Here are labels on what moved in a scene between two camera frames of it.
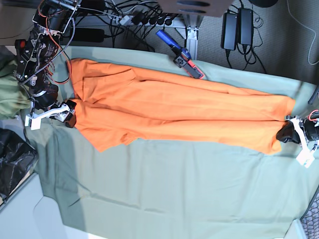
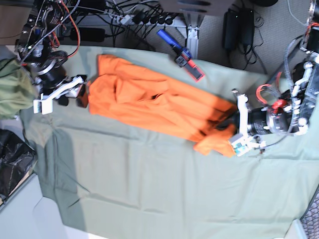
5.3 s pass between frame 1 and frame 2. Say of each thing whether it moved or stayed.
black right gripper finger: moved
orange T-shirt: moved
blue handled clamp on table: stayed
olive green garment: stayed
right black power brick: stayed
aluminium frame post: stayed
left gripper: moved
